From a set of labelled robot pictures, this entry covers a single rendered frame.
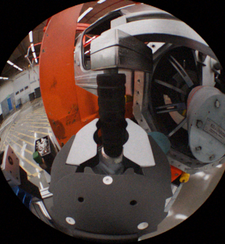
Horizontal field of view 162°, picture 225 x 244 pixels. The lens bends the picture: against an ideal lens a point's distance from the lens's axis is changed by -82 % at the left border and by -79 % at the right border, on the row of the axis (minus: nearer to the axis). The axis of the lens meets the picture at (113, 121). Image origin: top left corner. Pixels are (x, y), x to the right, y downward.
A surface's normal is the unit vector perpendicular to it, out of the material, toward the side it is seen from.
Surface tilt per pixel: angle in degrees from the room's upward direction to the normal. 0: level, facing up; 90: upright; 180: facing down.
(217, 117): 90
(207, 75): 90
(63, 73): 90
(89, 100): 90
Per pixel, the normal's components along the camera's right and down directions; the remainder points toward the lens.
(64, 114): 0.69, 0.36
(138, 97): -0.73, 0.36
